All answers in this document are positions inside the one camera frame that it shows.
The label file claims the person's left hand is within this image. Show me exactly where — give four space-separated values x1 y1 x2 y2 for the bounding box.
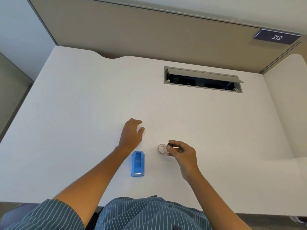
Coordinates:
118 118 146 154

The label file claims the person's right hand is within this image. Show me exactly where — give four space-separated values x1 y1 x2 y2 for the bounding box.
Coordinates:
166 140 201 182

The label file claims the person's right forearm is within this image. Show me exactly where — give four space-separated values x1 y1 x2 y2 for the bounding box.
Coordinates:
185 170 252 230

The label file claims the person's left forearm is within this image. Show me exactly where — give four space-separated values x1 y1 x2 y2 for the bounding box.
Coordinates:
52 146 135 228

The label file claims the blue tape dispenser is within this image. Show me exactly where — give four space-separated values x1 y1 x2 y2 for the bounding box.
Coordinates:
131 151 145 177

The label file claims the blue striped shirt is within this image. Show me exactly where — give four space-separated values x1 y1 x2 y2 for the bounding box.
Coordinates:
0 195 213 230

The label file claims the beige partition panel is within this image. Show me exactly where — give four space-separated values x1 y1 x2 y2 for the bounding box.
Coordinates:
25 0 307 74

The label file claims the white side partition panel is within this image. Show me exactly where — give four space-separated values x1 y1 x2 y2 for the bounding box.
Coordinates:
262 46 307 180

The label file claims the dark blue number sign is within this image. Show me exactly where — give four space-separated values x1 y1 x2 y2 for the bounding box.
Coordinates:
253 28 302 45

